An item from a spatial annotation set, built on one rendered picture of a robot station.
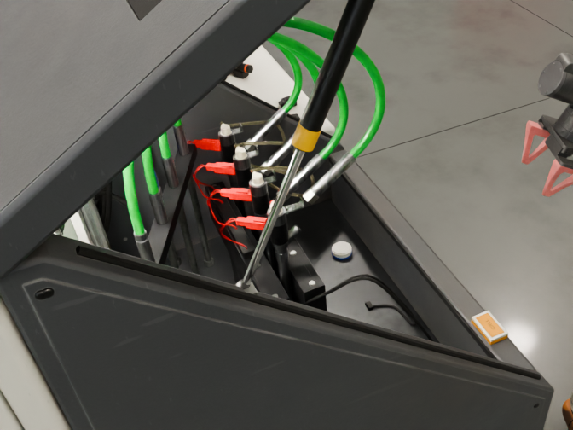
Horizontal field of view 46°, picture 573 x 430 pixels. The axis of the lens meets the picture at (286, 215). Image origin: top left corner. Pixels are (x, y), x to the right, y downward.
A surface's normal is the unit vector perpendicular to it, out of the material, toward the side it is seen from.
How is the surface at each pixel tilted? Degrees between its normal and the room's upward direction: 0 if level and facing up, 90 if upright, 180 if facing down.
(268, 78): 0
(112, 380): 90
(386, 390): 90
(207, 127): 90
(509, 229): 0
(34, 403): 90
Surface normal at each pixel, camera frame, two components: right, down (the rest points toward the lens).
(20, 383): 0.38, 0.58
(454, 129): -0.09, -0.76
